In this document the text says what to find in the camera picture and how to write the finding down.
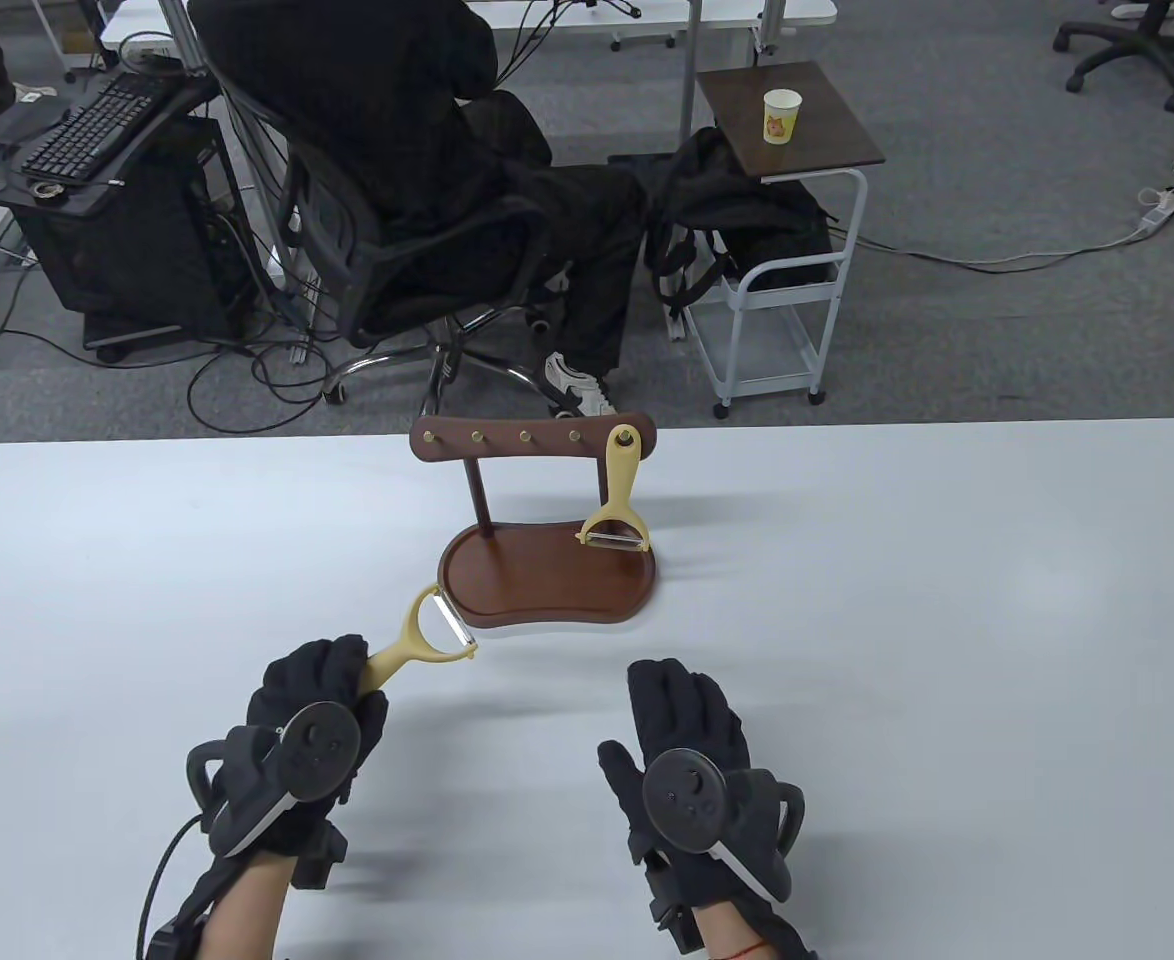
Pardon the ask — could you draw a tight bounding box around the person's left forearm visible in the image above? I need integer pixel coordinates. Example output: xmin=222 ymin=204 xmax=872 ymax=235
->
xmin=172 ymin=850 xmax=293 ymax=960

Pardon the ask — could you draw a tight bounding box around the person's right forearm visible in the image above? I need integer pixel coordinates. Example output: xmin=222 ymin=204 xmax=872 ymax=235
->
xmin=692 ymin=900 xmax=823 ymax=960

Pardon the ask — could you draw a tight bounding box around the black sensor box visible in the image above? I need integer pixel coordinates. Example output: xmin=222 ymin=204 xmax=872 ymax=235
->
xmin=647 ymin=850 xmax=703 ymax=956
xmin=292 ymin=820 xmax=348 ymax=891

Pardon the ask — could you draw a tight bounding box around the black keyboard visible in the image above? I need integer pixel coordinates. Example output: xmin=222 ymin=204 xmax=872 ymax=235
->
xmin=22 ymin=70 xmax=188 ymax=183

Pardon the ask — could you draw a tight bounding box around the black swivel office chair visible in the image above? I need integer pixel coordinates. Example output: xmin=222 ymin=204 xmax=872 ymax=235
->
xmin=1052 ymin=0 xmax=1174 ymax=113

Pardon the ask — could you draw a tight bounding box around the brown wooden key rack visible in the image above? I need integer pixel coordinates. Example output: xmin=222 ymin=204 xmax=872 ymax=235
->
xmin=410 ymin=410 xmax=660 ymax=629

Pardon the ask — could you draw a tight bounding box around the yellow vegetable scraper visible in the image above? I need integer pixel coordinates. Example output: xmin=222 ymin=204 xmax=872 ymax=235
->
xmin=362 ymin=585 xmax=480 ymax=693
xmin=577 ymin=424 xmax=653 ymax=553

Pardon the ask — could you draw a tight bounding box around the white desk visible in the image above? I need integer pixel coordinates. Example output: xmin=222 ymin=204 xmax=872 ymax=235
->
xmin=102 ymin=0 xmax=838 ymax=51

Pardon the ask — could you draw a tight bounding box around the black mesh office chair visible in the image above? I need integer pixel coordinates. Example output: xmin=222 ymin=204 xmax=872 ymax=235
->
xmin=212 ymin=75 xmax=568 ymax=416

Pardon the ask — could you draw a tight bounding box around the white side table wood top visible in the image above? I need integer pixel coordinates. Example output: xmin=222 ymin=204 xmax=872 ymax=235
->
xmin=695 ymin=60 xmax=888 ymax=419

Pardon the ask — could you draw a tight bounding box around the black hand controller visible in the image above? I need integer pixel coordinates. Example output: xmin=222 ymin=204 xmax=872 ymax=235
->
xmin=185 ymin=700 xmax=363 ymax=859
xmin=642 ymin=748 xmax=808 ymax=901

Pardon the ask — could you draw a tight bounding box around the white paper cup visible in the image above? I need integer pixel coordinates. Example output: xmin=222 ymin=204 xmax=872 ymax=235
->
xmin=763 ymin=88 xmax=804 ymax=145

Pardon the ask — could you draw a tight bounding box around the bundle of black floor cables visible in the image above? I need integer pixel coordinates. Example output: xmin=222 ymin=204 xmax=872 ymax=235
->
xmin=0 ymin=265 xmax=348 ymax=433

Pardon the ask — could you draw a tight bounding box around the black left hand controller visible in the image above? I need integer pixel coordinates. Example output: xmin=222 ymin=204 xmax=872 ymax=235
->
xmin=185 ymin=700 xmax=363 ymax=859

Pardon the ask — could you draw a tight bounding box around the black computer cart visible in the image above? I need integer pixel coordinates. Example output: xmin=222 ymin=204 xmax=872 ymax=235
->
xmin=0 ymin=75 xmax=258 ymax=351

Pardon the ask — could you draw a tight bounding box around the person's right hand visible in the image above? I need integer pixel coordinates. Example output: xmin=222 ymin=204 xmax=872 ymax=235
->
xmin=597 ymin=658 xmax=805 ymax=916

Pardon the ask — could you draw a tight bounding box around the black right hand controller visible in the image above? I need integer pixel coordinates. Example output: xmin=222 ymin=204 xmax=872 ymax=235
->
xmin=642 ymin=748 xmax=808 ymax=901

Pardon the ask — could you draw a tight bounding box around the person's left hand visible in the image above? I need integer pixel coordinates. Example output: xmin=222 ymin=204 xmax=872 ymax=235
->
xmin=209 ymin=633 xmax=390 ymax=861

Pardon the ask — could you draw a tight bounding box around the white floor cable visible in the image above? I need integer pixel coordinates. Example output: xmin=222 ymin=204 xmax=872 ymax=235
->
xmin=852 ymin=215 xmax=1163 ymax=269

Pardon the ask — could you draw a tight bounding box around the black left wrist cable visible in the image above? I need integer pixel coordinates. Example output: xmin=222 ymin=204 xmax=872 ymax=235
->
xmin=137 ymin=815 xmax=210 ymax=936

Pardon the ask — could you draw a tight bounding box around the black backpack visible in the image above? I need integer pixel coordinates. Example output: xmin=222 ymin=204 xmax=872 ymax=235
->
xmin=647 ymin=127 xmax=838 ymax=311

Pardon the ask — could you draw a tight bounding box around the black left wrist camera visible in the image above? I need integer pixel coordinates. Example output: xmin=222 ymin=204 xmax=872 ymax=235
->
xmin=147 ymin=920 xmax=210 ymax=960

